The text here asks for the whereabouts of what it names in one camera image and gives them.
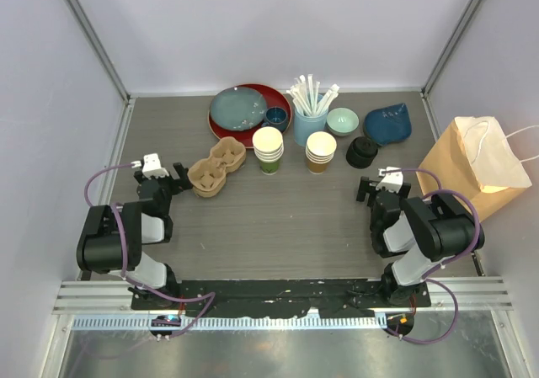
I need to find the dark blue leaf plate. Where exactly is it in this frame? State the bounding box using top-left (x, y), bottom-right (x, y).
top-left (363, 103), bottom-right (412, 146)

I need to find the brown paper cup stack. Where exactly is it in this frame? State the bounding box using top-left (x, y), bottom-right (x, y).
top-left (305, 131), bottom-right (337, 174)

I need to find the cardboard cup carrier tray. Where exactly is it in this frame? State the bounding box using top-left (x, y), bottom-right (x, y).
top-left (188, 136), bottom-right (247, 198)

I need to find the grey-blue ceramic plate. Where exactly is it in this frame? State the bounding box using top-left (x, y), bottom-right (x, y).
top-left (209, 87), bottom-right (268, 131)

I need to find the light blue straw holder cup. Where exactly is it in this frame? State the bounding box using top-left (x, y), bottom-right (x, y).
top-left (293, 104), bottom-right (328, 146)

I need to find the mint green ceramic bowl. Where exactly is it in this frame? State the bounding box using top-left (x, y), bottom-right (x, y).
top-left (326, 108), bottom-right (360, 136)

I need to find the stack of black lids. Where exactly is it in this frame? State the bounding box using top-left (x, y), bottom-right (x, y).
top-left (345, 136), bottom-right (378, 168)

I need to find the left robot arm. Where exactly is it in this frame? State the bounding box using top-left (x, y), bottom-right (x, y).
top-left (76, 162), bottom-right (193, 310)

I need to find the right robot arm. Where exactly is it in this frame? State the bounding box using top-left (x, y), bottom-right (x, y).
top-left (356, 176), bottom-right (485, 306)

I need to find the green paper cup stack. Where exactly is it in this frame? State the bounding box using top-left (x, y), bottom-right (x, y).
top-left (252, 126), bottom-right (284, 174)

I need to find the dark blue ceramic mug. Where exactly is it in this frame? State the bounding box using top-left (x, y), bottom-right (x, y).
top-left (262, 107), bottom-right (290, 132)

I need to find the aluminium front rail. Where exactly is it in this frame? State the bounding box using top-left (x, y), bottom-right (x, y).
top-left (53, 277), bottom-right (513, 332)

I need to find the brown paper takeout bag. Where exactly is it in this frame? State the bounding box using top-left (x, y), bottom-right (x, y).
top-left (418, 116), bottom-right (538, 221)

